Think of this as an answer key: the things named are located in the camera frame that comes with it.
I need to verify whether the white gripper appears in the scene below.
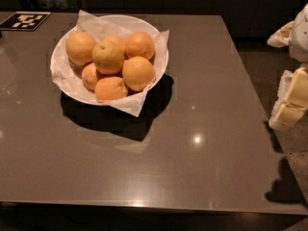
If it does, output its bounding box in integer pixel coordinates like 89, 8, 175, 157
267, 4, 308, 131

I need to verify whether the orange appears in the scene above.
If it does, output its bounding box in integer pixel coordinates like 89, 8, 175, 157
82, 63, 102, 90
94, 76, 128, 102
122, 56, 156, 91
92, 40, 125, 75
104, 35, 125, 50
65, 32, 96, 66
125, 32, 155, 60

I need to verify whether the white paper liner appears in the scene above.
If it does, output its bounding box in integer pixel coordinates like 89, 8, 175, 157
49, 10, 170, 117

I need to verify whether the black white fiducial marker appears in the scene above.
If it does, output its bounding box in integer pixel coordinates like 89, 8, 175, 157
0, 12, 51, 31

